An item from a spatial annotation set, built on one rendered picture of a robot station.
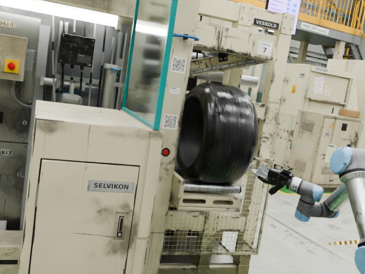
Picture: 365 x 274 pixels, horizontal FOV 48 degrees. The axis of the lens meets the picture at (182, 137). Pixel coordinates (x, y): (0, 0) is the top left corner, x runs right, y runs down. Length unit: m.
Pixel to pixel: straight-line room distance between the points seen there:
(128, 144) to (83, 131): 0.15
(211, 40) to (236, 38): 0.16
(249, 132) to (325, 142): 4.79
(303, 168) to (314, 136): 0.55
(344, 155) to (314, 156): 4.93
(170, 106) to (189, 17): 0.45
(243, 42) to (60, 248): 1.65
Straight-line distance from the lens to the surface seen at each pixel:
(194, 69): 2.56
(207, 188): 2.18
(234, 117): 2.06
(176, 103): 2.11
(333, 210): 2.17
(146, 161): 1.35
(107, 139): 1.31
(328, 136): 6.85
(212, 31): 2.45
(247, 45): 2.55
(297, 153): 7.00
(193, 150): 2.52
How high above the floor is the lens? 1.44
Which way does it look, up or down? 8 degrees down
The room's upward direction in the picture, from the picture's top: 9 degrees clockwise
